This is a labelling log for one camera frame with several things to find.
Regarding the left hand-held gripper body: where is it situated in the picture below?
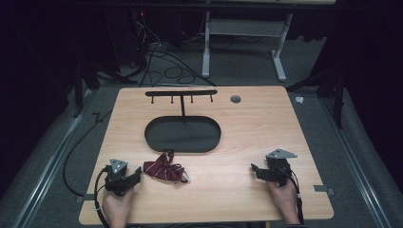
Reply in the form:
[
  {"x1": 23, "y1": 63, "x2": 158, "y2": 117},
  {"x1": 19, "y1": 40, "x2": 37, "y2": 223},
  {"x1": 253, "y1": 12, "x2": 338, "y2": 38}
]
[{"x1": 104, "y1": 158, "x2": 142, "y2": 197}]

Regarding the tangle of black floor cables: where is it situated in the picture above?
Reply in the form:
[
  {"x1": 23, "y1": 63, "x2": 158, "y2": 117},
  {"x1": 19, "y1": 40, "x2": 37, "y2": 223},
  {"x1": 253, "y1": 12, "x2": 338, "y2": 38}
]
[{"x1": 126, "y1": 12, "x2": 218, "y2": 88}]

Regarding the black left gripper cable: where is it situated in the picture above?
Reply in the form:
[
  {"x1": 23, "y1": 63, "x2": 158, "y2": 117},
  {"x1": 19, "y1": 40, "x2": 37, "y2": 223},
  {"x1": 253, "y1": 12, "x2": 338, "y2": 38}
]
[{"x1": 93, "y1": 166, "x2": 112, "y2": 228}]

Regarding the person's right hand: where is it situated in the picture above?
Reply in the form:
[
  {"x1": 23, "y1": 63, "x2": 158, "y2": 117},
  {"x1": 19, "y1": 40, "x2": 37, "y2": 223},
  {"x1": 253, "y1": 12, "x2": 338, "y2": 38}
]
[{"x1": 265, "y1": 179, "x2": 301, "y2": 226}]

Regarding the black hook stand with tray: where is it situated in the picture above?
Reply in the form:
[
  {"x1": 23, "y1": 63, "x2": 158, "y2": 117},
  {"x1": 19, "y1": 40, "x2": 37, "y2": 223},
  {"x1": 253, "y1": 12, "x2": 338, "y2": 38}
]
[{"x1": 144, "y1": 89, "x2": 222, "y2": 154}]

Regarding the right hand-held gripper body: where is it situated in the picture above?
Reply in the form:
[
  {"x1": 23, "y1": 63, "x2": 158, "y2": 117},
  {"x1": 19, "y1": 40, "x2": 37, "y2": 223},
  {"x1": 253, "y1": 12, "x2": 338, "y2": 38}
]
[{"x1": 255, "y1": 148, "x2": 298, "y2": 188}]

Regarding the person's left hand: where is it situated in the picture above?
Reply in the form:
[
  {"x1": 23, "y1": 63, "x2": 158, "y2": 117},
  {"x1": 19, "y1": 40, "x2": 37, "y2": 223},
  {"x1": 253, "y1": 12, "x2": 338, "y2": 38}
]
[{"x1": 102, "y1": 185, "x2": 136, "y2": 228}]

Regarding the white metal desk frame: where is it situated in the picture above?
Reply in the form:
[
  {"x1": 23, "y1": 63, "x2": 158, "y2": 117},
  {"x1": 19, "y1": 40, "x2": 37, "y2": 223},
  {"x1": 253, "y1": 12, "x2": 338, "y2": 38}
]
[{"x1": 201, "y1": 10, "x2": 294, "y2": 83}]

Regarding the grey table bracket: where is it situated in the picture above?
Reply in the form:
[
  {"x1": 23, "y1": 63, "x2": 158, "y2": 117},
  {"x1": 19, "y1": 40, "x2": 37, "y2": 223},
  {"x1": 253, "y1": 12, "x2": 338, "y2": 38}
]
[
  {"x1": 75, "y1": 193, "x2": 96, "y2": 203},
  {"x1": 313, "y1": 184, "x2": 336, "y2": 196}
]

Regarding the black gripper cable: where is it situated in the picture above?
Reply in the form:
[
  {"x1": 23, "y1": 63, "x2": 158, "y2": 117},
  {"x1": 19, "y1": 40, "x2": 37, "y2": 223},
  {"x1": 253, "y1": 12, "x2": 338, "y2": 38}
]
[
  {"x1": 93, "y1": 166, "x2": 112, "y2": 228},
  {"x1": 286, "y1": 169, "x2": 306, "y2": 225}
]

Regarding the black stand leg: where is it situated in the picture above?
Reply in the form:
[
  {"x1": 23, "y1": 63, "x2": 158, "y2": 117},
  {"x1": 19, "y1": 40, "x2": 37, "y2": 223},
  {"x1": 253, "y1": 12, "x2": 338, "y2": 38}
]
[
  {"x1": 71, "y1": 60, "x2": 134, "y2": 119},
  {"x1": 286, "y1": 67, "x2": 346, "y2": 129}
]

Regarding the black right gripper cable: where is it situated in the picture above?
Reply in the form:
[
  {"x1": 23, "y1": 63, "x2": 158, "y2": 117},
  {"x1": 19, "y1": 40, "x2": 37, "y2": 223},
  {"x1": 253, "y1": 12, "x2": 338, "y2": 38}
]
[{"x1": 286, "y1": 169, "x2": 306, "y2": 225}]

